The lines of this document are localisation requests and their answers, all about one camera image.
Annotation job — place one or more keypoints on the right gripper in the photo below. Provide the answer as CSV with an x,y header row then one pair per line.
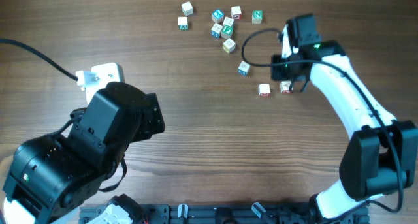
x,y
277,75

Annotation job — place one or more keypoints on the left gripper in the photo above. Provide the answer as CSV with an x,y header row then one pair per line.
x,y
157,125

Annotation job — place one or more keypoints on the white block red picture side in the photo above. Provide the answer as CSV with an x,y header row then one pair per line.
x,y
285,87

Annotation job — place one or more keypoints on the block with red M side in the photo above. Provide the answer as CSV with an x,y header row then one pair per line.
x,y
264,90

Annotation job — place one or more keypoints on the block with blue X side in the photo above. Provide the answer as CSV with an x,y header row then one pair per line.
x,y
244,68

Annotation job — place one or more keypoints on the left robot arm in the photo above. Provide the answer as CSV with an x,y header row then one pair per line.
x,y
53,174

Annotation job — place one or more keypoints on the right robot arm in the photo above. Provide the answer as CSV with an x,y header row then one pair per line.
x,y
381,155

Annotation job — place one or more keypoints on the green letter N block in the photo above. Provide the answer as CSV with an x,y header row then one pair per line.
x,y
257,17

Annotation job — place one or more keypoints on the yellow bordered block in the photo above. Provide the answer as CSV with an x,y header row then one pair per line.
x,y
229,45

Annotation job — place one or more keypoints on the green letter F block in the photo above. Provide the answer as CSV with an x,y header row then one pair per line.
x,y
226,32

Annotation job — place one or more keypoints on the blue letter P block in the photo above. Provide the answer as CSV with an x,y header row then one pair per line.
x,y
218,16

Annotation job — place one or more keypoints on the block with green letter side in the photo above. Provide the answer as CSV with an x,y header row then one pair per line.
x,y
183,23

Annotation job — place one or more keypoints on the plain white wooden block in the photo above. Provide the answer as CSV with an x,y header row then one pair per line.
x,y
187,8

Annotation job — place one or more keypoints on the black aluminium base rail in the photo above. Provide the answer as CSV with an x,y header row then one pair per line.
x,y
281,214

